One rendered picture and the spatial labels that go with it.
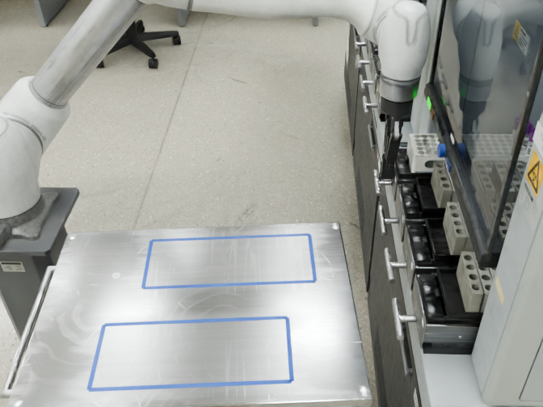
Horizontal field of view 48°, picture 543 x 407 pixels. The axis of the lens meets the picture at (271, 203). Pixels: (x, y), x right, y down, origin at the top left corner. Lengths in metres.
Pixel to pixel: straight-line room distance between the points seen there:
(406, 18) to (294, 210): 1.48
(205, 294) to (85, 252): 0.29
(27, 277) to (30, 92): 0.48
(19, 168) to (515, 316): 1.12
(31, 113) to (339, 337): 0.96
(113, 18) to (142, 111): 2.02
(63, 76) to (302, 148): 1.71
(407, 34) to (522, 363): 0.69
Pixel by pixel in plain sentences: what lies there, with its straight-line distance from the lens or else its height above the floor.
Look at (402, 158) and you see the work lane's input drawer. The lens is 1.57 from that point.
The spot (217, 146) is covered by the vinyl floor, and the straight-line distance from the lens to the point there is 3.12.
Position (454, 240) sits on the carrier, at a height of 0.87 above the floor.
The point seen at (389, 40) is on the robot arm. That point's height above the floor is 1.15.
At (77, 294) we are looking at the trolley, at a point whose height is 0.82.
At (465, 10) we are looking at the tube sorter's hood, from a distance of 1.28.
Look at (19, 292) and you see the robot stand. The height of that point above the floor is 0.51.
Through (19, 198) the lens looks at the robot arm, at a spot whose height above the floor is 0.80.
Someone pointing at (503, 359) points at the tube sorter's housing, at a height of 0.87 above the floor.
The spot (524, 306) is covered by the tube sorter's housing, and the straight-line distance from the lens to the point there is 0.99.
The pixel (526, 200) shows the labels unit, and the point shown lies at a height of 1.14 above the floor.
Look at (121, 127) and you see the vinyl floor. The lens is 3.38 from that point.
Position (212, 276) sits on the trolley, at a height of 0.82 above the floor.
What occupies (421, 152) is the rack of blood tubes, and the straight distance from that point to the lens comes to 1.52.
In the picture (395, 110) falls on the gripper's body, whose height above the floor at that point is 0.98.
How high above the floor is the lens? 1.69
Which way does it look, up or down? 38 degrees down
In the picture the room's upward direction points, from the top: 2 degrees counter-clockwise
